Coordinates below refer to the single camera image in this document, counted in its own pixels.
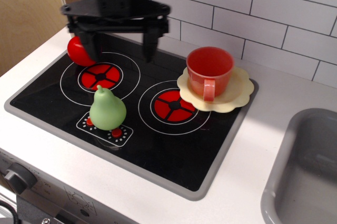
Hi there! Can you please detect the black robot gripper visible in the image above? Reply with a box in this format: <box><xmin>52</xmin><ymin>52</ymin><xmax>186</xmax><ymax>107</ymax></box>
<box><xmin>61</xmin><ymin>0</ymin><xmax>171</xmax><ymax>63</ymax></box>

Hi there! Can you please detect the red plastic cup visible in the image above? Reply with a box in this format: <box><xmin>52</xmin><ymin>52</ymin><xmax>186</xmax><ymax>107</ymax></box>
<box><xmin>186</xmin><ymin>47</ymin><xmax>235</xmax><ymax>102</ymax></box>

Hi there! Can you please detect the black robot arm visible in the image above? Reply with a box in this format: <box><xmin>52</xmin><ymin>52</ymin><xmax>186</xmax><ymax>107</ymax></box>
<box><xmin>61</xmin><ymin>0</ymin><xmax>171</xmax><ymax>66</ymax></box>

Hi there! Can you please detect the cream scalloped plate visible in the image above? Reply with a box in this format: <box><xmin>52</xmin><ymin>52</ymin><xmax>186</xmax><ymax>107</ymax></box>
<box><xmin>177</xmin><ymin>67</ymin><xmax>254</xmax><ymax>113</ymax></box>

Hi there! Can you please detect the red toy apple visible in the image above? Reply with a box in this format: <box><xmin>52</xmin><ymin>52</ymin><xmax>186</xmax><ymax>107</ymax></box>
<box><xmin>67</xmin><ymin>36</ymin><xmax>96</xmax><ymax>67</ymax></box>

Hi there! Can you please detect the green toy pear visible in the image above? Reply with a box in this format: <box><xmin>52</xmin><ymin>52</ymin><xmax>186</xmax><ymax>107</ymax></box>
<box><xmin>90</xmin><ymin>85</ymin><xmax>126</xmax><ymax>130</ymax></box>

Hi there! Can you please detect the wooden side panel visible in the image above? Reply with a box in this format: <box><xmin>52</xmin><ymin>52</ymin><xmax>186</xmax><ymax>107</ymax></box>
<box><xmin>1</xmin><ymin>0</ymin><xmax>78</xmax><ymax>74</ymax></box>

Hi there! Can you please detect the black toy stovetop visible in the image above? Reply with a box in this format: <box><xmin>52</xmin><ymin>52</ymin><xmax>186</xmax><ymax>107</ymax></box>
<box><xmin>4</xmin><ymin>34</ymin><xmax>259</xmax><ymax>201</ymax></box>

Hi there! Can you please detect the grey oven knob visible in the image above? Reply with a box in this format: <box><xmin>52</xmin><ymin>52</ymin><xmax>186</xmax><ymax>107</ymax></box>
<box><xmin>4</xmin><ymin>163</ymin><xmax>37</xmax><ymax>195</ymax></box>

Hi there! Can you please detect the grey oven front panel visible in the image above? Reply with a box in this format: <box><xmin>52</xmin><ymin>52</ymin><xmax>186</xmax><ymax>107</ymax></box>
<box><xmin>1</xmin><ymin>151</ymin><xmax>133</xmax><ymax>223</ymax></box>

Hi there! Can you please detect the grey sink basin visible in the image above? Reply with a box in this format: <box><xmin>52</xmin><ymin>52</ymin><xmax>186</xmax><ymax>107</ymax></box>
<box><xmin>261</xmin><ymin>108</ymin><xmax>336</xmax><ymax>223</ymax></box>

